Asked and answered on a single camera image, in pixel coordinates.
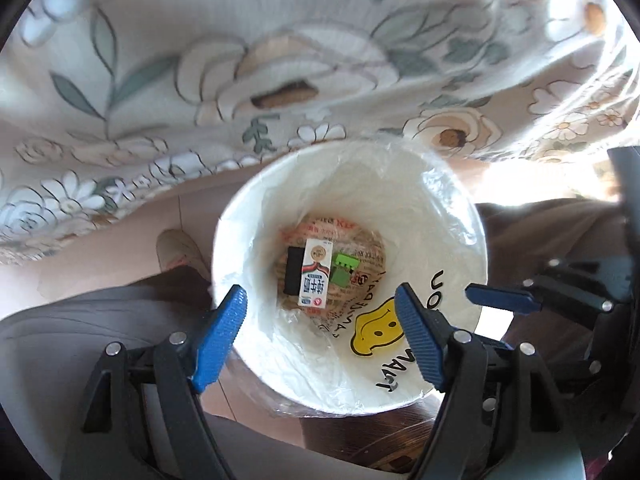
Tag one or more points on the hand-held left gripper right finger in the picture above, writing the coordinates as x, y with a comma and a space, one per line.
420, 340

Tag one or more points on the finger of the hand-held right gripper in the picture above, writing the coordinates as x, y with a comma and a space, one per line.
500, 297
625, 175

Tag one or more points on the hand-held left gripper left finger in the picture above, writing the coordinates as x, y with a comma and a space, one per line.
225, 330

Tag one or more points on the black cylinder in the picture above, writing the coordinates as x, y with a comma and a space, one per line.
292, 272

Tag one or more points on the white round waste bin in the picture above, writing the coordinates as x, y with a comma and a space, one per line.
440, 220

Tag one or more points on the green box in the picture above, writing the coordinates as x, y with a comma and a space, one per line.
344, 269

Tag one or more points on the white and blue carton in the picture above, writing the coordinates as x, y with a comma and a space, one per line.
316, 275

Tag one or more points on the person's beige shoe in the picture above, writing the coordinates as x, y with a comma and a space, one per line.
180, 252

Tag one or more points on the floral printed blanket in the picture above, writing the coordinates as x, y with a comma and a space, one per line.
200, 35

